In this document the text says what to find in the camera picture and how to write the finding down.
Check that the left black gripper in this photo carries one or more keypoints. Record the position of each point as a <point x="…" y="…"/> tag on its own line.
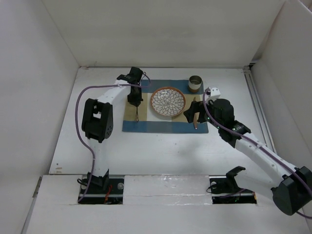
<point x="136" y="102"/>

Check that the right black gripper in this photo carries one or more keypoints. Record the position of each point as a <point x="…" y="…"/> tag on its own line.
<point x="195" y="107"/>

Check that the silver fork with pink neck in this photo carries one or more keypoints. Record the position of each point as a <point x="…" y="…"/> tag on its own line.
<point x="136" y="115"/>

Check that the metal cup with brown base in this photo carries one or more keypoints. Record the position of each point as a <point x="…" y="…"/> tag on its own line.
<point x="194" y="83"/>

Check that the blue beige white cloth napkin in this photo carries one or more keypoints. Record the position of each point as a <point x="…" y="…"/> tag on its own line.
<point x="151" y="122"/>

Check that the orange floral patterned plate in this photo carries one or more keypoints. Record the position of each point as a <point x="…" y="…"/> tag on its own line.
<point x="168" y="101"/>

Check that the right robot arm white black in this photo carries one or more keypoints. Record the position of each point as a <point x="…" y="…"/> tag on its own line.
<point x="292" y="186"/>

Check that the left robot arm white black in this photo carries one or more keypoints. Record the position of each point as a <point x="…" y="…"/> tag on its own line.
<point x="97" y="120"/>

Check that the white foam block front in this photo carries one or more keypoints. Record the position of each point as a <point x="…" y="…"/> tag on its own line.
<point x="171" y="190"/>

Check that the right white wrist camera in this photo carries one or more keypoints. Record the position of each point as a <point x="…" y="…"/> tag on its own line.
<point x="211" y="93"/>

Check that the aluminium rail right side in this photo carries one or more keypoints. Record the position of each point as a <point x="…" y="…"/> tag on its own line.
<point x="258" y="109"/>

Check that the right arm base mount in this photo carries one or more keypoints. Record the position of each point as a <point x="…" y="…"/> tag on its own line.
<point x="224" y="189"/>

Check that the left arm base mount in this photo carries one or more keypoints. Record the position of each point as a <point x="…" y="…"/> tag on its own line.
<point x="112" y="195"/>

